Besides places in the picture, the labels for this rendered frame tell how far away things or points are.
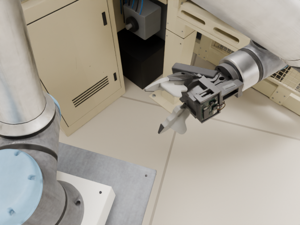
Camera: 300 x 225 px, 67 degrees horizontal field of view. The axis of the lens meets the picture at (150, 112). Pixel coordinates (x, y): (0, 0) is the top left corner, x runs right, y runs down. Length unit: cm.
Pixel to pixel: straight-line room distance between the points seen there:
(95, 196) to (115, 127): 96
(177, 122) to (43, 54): 81
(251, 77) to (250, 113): 131
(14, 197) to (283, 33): 51
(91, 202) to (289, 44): 63
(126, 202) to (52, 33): 79
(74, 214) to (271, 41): 60
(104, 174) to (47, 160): 32
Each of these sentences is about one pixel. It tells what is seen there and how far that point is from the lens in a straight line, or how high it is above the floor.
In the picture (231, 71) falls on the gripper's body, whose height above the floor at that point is 105.
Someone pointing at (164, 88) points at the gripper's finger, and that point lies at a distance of 45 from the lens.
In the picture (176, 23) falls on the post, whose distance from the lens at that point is 128.
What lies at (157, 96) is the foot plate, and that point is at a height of 1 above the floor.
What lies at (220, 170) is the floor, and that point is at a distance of 156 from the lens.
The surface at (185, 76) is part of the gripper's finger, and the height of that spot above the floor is 106.
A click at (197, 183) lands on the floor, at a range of 150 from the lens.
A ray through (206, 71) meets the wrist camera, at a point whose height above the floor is 102.
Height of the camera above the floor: 141
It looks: 56 degrees down
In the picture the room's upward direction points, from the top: straight up
